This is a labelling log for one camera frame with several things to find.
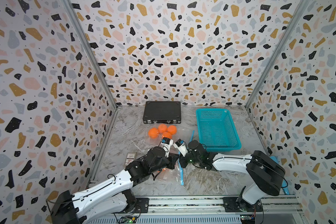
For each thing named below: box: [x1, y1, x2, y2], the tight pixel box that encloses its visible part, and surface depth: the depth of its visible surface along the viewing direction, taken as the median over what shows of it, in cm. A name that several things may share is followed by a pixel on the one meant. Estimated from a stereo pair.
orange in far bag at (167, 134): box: [162, 131, 172, 140], surface depth 99 cm
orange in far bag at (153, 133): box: [148, 127, 160, 140], surface depth 101 cm
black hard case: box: [142, 100, 182, 125], surface depth 112 cm
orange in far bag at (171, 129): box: [167, 125, 177, 135], surface depth 104 cm
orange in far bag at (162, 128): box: [158, 123, 168, 133], surface depth 104 cm
